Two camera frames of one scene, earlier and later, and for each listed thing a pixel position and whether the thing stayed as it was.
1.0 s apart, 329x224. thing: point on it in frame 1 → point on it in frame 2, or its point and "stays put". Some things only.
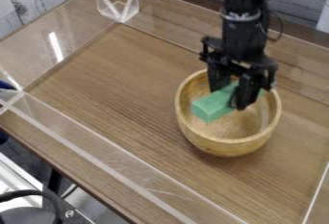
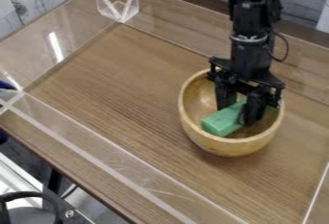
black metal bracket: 71,215 stays put
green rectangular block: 211,107 → 222,122
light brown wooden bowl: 234,134 stays put
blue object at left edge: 5,85 stays put
